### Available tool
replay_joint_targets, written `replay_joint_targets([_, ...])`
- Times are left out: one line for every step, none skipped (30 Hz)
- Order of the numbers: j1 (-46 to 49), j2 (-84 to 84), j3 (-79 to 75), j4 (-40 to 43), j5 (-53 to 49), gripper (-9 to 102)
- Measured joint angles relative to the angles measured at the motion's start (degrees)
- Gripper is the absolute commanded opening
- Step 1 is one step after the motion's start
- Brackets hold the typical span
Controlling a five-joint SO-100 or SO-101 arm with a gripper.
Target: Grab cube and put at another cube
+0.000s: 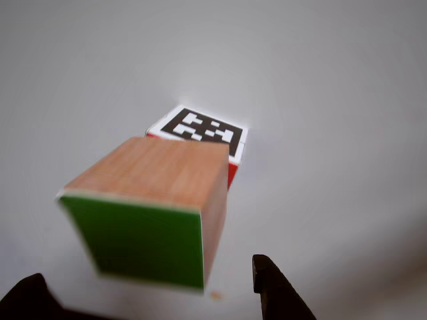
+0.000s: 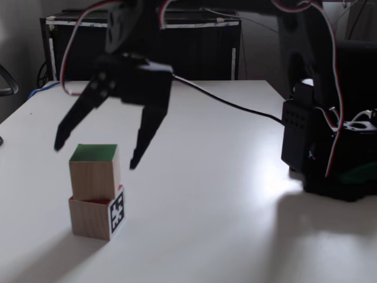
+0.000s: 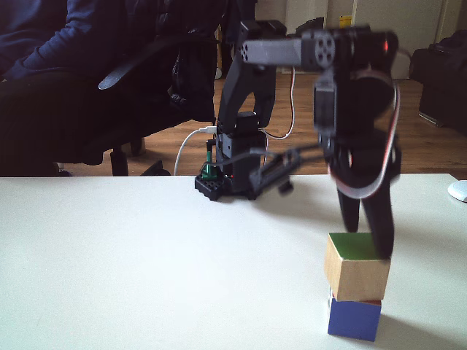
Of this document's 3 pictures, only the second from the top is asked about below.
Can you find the black printed part with hole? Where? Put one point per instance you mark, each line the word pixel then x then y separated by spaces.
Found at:
pixel 357 125

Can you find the black chair armrest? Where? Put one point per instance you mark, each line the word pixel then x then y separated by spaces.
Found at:
pixel 10 79

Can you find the black cabinet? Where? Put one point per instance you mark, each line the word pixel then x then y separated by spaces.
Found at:
pixel 206 53

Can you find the wooden cube red face marker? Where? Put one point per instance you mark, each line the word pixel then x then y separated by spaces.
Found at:
pixel 88 218

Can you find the wooden cube with green face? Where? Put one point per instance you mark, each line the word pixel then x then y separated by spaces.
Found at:
pixel 91 177

